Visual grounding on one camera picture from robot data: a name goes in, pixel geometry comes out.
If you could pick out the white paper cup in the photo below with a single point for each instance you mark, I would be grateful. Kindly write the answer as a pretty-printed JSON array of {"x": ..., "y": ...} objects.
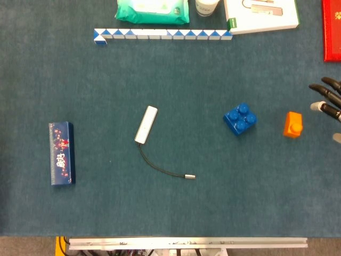
[{"x": 205, "y": 7}]

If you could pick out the yellow frame bracket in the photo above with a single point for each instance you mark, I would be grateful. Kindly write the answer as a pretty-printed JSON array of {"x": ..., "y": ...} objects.
[{"x": 58, "y": 246}]

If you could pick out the blue felt table mat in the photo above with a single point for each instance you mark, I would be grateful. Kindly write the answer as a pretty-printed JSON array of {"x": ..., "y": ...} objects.
[{"x": 170, "y": 117}]

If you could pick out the white USB hub box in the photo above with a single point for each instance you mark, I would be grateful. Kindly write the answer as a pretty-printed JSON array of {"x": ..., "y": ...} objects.
[{"x": 262, "y": 15}]

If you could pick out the red box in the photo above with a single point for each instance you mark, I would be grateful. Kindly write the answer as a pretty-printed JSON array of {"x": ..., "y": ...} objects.
[{"x": 331, "y": 30}]

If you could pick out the blue toy building block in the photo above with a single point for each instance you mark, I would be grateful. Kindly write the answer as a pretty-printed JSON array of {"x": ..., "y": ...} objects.
[{"x": 240, "y": 119}]

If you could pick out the orange toy building block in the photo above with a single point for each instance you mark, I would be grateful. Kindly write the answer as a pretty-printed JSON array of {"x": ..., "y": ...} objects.
[{"x": 293, "y": 124}]

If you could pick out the aluminium frame rail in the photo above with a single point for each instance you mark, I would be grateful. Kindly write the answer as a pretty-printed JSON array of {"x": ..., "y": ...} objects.
[{"x": 187, "y": 243}]

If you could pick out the green wet wipes pack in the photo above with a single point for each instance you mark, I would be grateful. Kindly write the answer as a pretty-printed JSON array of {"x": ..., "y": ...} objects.
[{"x": 152, "y": 12}]

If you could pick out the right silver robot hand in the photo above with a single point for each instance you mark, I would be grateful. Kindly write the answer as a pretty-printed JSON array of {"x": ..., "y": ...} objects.
[{"x": 330, "y": 108}]

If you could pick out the dark blue printed box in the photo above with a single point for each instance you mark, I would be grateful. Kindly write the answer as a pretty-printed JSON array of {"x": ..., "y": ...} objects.
[{"x": 61, "y": 153}]

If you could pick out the blue and white snake puzzle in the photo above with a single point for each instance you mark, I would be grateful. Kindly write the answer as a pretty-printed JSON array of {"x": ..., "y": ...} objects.
[{"x": 162, "y": 35}]

